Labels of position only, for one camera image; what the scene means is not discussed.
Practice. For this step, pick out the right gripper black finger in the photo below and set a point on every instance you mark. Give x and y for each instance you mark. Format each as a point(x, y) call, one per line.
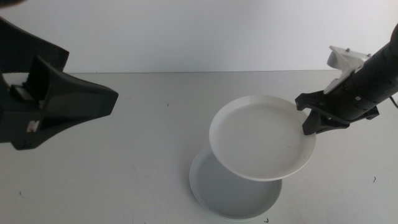
point(317, 124)
point(309, 101)

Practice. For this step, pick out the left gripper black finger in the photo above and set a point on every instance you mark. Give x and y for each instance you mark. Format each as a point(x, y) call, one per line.
point(25, 46)
point(77, 99)

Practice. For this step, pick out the white shallow bowl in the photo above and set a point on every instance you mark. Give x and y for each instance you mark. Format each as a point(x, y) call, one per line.
point(261, 140)

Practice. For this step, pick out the grey shallow bowl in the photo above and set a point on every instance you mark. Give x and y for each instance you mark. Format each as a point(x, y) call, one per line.
point(230, 196)

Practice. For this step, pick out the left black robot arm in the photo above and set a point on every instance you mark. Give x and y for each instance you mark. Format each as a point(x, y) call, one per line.
point(9, 1)

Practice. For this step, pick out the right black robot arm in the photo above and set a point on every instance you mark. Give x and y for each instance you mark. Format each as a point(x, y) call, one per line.
point(379, 74)

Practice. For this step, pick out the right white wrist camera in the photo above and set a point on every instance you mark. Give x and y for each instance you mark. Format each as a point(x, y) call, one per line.
point(345, 60)

